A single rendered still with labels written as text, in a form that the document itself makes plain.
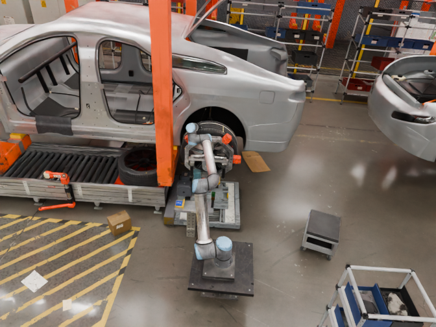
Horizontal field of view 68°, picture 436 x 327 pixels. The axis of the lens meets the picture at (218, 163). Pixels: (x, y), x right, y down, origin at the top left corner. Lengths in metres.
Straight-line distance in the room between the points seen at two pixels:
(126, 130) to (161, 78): 1.17
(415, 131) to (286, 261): 2.29
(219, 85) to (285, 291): 2.27
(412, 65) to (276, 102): 2.94
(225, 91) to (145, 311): 2.37
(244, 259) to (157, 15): 2.36
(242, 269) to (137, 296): 1.05
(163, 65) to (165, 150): 0.91
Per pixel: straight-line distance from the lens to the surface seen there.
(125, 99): 4.83
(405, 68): 6.08
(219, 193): 4.15
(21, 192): 4.62
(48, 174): 4.28
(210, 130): 3.53
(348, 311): 2.72
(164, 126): 3.32
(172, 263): 3.67
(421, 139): 4.74
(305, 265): 3.86
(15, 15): 8.55
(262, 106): 3.76
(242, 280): 3.21
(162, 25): 2.98
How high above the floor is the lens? 2.91
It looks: 35 degrees down
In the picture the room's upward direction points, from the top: 5 degrees clockwise
